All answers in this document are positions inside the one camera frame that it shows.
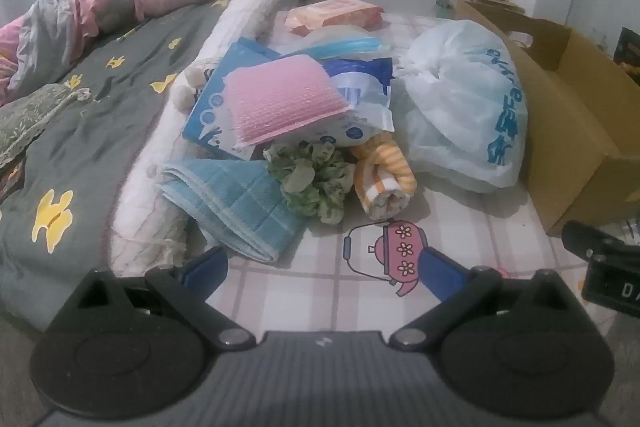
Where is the large cardboard box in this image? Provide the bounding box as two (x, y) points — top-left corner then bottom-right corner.
(452, 0), (640, 238)

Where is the white fluffy blanket roll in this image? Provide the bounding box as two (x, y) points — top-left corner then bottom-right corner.
(110, 0), (306, 278)

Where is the pink bubble pad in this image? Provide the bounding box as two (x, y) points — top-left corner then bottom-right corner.
(222, 57), (358, 146)

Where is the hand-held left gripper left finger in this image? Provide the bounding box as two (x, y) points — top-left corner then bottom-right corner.
(75, 246), (257, 350)

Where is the clear plastic zip bag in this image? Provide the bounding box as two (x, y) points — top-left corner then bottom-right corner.
(280, 24), (388, 60)

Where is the white plastic bag blue print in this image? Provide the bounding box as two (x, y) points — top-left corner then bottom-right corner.
(400, 19), (530, 194)

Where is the blue white soft pack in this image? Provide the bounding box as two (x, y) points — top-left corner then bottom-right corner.
(182, 37), (361, 159)

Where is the checked printed bed sheet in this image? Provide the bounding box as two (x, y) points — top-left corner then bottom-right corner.
(207, 9), (591, 308)

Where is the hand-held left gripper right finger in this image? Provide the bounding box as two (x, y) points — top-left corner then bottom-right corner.
(388, 247), (571, 353)

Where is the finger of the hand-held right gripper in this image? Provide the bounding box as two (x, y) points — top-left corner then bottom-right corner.
(561, 220), (640, 261)

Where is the blue white plastic packet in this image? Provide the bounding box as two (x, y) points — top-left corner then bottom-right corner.
(320, 57), (397, 132)

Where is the pink wet wipes pack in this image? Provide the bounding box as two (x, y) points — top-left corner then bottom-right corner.
(285, 0), (385, 32)

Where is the orange striped towel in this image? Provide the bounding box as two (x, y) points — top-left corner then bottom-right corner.
(350, 134), (418, 222)

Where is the light blue towel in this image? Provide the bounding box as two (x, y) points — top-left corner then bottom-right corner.
(159, 158), (308, 264)

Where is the grey duvet with yellow print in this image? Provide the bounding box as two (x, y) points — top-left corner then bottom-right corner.
(0, 0), (241, 343)

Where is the green patterned blanket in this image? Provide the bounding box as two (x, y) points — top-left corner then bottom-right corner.
(0, 83), (93, 168)

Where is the green ruffled cloth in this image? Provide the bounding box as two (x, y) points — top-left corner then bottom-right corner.
(262, 142), (357, 225)

